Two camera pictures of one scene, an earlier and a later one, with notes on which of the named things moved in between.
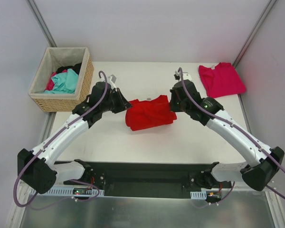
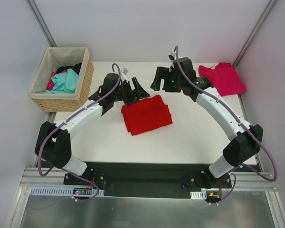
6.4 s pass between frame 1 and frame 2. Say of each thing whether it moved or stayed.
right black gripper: moved
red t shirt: moved
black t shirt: stayed
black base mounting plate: stayed
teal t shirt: stayed
